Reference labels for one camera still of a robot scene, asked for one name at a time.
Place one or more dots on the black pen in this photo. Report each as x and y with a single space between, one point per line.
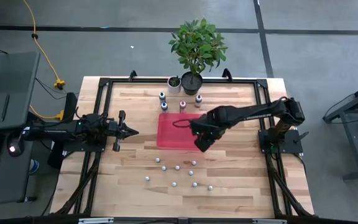
5 108

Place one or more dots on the black box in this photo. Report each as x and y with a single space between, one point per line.
56 157

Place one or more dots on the silver aluminium bracket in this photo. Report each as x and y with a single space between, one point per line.
95 221
269 221

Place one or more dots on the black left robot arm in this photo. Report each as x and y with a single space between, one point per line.
57 130

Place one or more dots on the black computer mouse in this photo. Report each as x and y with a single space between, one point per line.
15 146

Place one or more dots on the red-capped food coloring bottle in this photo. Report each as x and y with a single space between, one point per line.
182 105

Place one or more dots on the purple-capped food coloring bottle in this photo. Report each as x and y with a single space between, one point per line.
198 99

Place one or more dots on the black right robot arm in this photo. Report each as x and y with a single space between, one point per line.
253 112

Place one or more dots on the black frame hook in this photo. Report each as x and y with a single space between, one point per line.
227 75
132 75

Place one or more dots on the black-capped food coloring bottle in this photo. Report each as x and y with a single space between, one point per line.
162 96

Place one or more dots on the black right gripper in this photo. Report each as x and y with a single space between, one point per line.
207 132

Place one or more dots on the grey side desk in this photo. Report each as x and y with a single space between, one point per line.
8 81

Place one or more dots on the black rounded panel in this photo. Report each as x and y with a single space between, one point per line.
71 107

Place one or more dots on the small plant in white pot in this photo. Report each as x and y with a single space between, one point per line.
174 84

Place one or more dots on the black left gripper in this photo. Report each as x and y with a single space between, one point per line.
117 130

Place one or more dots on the pink translucent plastic bin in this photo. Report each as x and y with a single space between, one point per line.
172 137

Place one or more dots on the black aluminium rig frame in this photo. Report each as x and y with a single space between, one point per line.
228 81

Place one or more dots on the green tree in black pot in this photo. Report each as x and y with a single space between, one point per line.
197 46

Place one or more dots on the blue shoe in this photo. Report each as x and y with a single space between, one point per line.
34 166

